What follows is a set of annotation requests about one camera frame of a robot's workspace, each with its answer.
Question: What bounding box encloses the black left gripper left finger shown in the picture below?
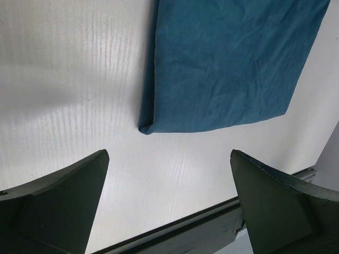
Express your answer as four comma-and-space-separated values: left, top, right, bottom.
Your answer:
1, 149, 109, 253

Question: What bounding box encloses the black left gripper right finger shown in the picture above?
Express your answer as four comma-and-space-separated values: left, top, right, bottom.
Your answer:
230, 150, 338, 253

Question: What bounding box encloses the dark blue t-shirt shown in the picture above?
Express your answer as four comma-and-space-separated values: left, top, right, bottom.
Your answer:
138, 1, 329, 135

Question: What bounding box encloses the aluminium front rail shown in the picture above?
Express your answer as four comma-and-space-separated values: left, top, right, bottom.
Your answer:
292, 168, 317, 183

